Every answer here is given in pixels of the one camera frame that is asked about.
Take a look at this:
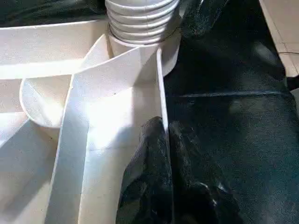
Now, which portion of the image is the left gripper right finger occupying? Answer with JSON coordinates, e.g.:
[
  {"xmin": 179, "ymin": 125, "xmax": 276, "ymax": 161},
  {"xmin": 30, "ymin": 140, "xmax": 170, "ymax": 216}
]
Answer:
[{"xmin": 169, "ymin": 121, "xmax": 245, "ymax": 224}]

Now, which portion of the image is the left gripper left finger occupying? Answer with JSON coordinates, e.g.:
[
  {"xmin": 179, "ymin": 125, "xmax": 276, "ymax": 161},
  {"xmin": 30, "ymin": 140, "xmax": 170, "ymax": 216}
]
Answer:
[{"xmin": 116, "ymin": 116, "xmax": 175, "ymax": 224}]

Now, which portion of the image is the white plastic table top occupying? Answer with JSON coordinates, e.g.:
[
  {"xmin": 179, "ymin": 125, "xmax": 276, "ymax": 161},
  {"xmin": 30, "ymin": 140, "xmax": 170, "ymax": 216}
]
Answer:
[{"xmin": 0, "ymin": 18, "xmax": 182, "ymax": 224}]

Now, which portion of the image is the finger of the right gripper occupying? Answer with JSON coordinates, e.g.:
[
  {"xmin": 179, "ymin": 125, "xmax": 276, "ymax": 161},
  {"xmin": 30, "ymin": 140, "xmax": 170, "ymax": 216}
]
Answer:
[{"xmin": 181, "ymin": 0, "xmax": 228, "ymax": 39}]

